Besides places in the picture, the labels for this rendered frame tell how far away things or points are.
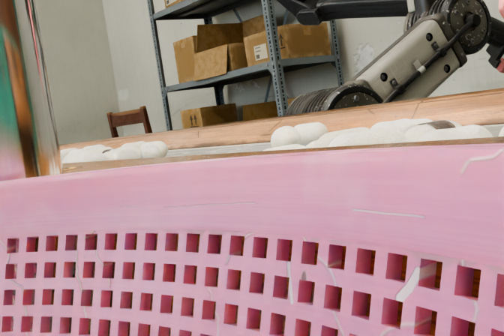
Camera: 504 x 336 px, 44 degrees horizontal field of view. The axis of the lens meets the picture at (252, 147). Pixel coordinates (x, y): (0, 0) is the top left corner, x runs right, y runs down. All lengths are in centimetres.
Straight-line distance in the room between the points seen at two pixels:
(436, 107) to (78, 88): 488
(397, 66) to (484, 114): 51
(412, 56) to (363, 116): 44
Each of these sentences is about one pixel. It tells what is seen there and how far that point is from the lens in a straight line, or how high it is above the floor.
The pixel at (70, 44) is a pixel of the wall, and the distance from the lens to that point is 537.
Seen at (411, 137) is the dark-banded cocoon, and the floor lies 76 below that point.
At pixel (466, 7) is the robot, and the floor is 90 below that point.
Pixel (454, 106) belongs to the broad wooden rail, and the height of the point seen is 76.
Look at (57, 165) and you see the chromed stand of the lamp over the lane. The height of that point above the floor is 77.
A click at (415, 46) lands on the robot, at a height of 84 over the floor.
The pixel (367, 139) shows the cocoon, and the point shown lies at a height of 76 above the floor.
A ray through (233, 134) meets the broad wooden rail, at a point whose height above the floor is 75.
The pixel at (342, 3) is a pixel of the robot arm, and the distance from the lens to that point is 164.
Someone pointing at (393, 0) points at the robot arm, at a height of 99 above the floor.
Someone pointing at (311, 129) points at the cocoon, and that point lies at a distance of 55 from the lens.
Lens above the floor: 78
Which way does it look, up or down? 3 degrees down
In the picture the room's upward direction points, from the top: 8 degrees counter-clockwise
